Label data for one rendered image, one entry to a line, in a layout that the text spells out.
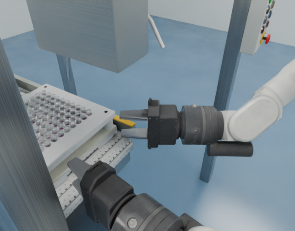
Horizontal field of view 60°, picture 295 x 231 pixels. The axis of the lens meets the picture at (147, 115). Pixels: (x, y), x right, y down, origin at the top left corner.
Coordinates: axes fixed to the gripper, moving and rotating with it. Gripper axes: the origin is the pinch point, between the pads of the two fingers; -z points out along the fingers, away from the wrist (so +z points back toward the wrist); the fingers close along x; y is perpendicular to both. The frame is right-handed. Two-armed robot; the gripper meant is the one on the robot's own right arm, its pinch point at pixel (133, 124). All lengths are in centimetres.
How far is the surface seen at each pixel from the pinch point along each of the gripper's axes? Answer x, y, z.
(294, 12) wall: 50, 272, 178
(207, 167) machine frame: 77, 54, 38
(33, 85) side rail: 3.9, 22.4, -31.7
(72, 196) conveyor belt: 7.6, -13.7, -11.8
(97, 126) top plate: 0.2, -0.6, -8.1
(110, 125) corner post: 3.2, 3.4, -5.9
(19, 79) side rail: 3.8, 25.8, -37.1
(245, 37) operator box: 0, 53, 41
